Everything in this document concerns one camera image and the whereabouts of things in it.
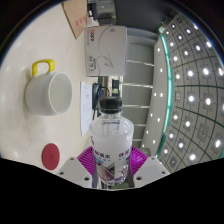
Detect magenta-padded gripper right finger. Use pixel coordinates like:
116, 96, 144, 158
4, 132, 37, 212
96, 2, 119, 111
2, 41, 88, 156
125, 145, 171, 189

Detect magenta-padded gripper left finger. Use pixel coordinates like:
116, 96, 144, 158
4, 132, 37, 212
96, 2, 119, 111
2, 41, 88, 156
55, 145, 98, 189

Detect clear water bottle black cap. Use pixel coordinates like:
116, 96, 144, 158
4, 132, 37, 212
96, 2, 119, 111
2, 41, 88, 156
88, 96, 135, 189

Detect flat round red coaster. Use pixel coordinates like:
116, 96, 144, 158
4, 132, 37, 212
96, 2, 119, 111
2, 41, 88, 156
41, 142, 61, 171

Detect black bag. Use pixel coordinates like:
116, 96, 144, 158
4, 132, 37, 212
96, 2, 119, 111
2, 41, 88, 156
91, 83, 111, 111

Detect ceiling lights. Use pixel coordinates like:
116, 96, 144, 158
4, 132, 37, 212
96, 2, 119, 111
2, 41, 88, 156
143, 13, 224, 168

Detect white printed cardboard box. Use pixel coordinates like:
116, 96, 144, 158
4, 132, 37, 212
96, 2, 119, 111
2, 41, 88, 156
83, 25, 129, 78

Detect flat brown cardboard sheet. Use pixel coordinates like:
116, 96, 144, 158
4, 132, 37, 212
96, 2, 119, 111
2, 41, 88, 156
62, 0, 88, 40

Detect white mug yellow handle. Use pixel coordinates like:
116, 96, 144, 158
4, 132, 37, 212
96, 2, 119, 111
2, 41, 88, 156
24, 59, 74, 117

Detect black device with cable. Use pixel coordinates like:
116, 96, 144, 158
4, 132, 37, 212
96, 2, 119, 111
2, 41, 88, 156
87, 2, 100, 22

